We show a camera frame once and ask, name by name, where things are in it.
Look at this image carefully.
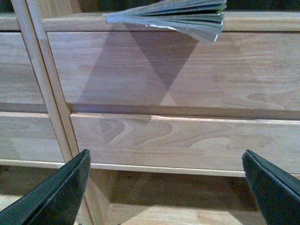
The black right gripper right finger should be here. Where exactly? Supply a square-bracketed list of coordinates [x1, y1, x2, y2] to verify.
[242, 150, 300, 225]

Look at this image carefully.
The thin illustrated children's book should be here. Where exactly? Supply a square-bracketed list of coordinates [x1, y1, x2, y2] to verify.
[104, 0, 227, 42]

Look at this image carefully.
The light wooden bookshelf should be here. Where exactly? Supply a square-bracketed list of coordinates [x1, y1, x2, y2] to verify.
[0, 0, 300, 225]

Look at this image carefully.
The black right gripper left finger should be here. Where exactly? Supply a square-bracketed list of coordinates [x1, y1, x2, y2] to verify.
[0, 150, 91, 225]

